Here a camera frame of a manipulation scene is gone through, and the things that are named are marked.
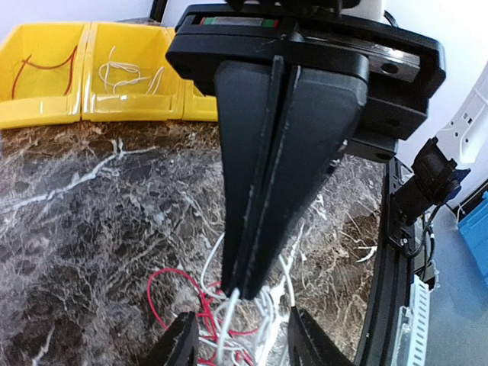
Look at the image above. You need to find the yellow bin right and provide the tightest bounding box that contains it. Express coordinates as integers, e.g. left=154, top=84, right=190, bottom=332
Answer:
left=165, top=26, right=220, bottom=123

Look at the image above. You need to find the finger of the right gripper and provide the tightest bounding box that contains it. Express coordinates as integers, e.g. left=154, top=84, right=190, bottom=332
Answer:
left=214, top=56, right=284, bottom=294
left=249, top=66, right=368, bottom=298

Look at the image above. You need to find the yellow bin left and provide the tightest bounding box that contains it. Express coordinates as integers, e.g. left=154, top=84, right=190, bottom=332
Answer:
left=1, top=22, right=91, bottom=130

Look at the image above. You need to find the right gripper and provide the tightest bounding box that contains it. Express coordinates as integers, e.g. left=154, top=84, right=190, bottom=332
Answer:
left=166, top=4, right=446, bottom=162

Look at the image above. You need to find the yellow bin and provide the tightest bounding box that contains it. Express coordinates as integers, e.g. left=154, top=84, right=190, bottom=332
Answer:
left=165, top=26, right=220, bottom=123
left=82, top=22, right=175, bottom=122
left=1, top=22, right=91, bottom=130

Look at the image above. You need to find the red cable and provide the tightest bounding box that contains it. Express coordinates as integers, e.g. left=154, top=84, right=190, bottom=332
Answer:
left=12, top=45, right=79, bottom=98
left=146, top=268, right=268, bottom=366

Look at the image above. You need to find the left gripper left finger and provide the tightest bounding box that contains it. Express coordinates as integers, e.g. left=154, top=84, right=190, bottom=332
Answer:
left=143, top=312, right=199, bottom=366

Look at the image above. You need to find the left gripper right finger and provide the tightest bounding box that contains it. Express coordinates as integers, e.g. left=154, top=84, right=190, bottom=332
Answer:
left=287, top=307, right=355, bottom=366

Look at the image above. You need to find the white cable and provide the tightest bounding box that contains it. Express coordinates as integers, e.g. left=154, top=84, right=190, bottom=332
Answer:
left=200, top=232, right=297, bottom=366
left=98, top=45, right=166, bottom=96

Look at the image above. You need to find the white slotted cable duct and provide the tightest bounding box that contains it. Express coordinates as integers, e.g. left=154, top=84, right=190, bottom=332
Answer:
left=391, top=275, right=430, bottom=366

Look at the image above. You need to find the black front rail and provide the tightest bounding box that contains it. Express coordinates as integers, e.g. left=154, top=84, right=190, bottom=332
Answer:
left=355, top=158, right=413, bottom=365

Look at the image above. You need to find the yellow bin middle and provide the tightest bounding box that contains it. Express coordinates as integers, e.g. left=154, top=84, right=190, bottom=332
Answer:
left=82, top=22, right=175, bottom=122

